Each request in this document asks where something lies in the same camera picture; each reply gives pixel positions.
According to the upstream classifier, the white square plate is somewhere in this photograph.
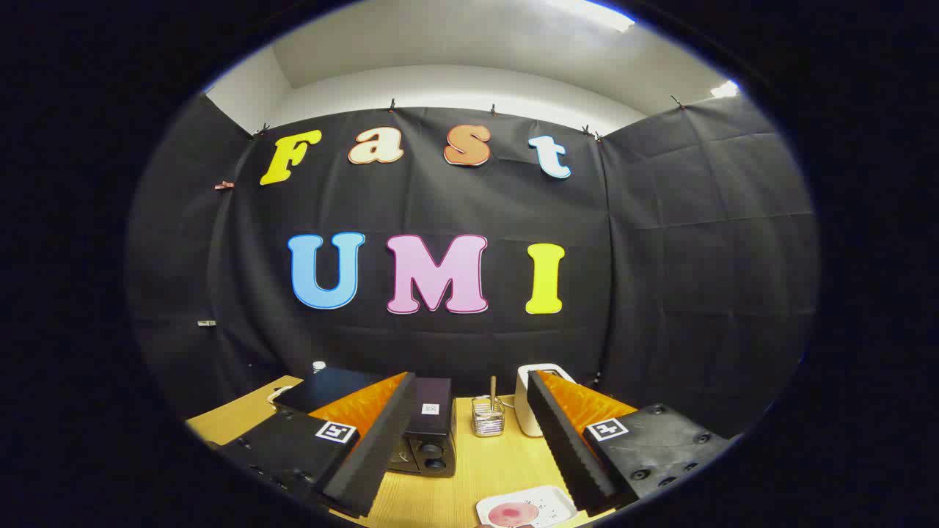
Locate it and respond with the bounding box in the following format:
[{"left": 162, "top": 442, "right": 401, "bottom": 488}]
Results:
[{"left": 475, "top": 485, "right": 579, "bottom": 528}]

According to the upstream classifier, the black toaster oven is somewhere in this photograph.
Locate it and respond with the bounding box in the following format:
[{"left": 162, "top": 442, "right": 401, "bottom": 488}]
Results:
[{"left": 273, "top": 367, "right": 457, "bottom": 479}]

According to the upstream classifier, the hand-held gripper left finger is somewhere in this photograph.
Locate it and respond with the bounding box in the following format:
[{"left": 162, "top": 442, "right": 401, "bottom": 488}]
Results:
[{"left": 218, "top": 371, "right": 417, "bottom": 518}]

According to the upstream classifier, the wire utensil holder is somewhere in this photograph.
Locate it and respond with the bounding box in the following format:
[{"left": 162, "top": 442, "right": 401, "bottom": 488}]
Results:
[{"left": 472, "top": 396, "right": 505, "bottom": 439}]

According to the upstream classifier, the pink round ham slice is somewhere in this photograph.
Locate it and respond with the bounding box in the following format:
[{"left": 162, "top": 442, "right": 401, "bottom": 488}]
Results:
[{"left": 488, "top": 502, "right": 540, "bottom": 528}]

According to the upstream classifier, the white slot toaster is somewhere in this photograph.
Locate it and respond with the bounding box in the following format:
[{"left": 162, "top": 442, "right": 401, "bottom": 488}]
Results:
[{"left": 514, "top": 364, "right": 577, "bottom": 439}]

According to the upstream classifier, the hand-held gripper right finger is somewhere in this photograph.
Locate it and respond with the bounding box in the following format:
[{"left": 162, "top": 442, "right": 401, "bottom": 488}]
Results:
[{"left": 527, "top": 370, "right": 734, "bottom": 516}]

